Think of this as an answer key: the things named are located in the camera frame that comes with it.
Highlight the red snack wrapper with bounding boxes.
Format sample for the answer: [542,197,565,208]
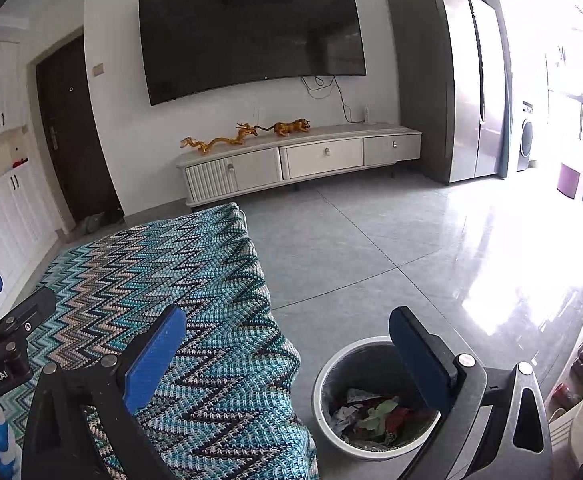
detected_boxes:
[385,408,419,436]

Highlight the silver double-door refrigerator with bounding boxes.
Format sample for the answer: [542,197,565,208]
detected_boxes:
[388,0,494,184]

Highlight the white wall cupboard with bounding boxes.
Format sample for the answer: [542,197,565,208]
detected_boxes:
[0,41,57,317]

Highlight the purple round stool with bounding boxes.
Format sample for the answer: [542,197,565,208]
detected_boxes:
[556,162,581,200]

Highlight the golden tiger figurine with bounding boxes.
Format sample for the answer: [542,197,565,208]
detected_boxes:
[255,118,311,136]

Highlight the green paper wrapper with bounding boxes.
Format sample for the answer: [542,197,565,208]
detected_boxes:
[355,399,400,437]

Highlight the round grey trash bin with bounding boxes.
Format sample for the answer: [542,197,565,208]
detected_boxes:
[312,336,441,462]

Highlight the golden dragon figurine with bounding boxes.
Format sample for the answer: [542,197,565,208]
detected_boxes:
[180,122,258,155]

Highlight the dark brown entrance door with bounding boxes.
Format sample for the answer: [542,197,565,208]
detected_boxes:
[36,36,122,222]

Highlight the white low TV cabinet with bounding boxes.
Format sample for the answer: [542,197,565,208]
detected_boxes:
[177,124,421,207]

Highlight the black television cables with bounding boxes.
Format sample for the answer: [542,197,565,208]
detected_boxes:
[300,74,367,124]

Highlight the teal zigzag knitted blanket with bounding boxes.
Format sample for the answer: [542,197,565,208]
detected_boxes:
[1,204,319,479]

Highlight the large black wall television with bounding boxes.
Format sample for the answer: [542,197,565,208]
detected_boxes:
[139,0,366,105]

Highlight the front-load washing machine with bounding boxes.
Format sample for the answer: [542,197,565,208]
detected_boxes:
[516,101,533,172]

